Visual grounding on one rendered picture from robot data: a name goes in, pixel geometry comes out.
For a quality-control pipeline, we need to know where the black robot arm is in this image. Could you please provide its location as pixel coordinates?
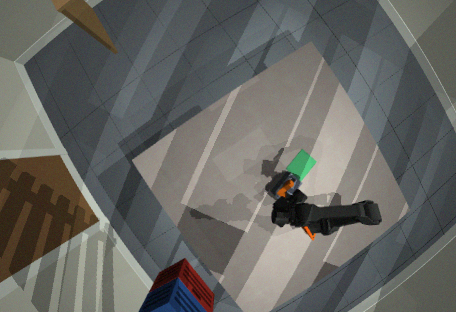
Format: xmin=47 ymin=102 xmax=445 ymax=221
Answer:
xmin=271 ymin=196 xmax=382 ymax=236

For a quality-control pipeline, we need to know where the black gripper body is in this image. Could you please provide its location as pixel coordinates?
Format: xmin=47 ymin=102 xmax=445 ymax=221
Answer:
xmin=277 ymin=189 xmax=307 ymax=227

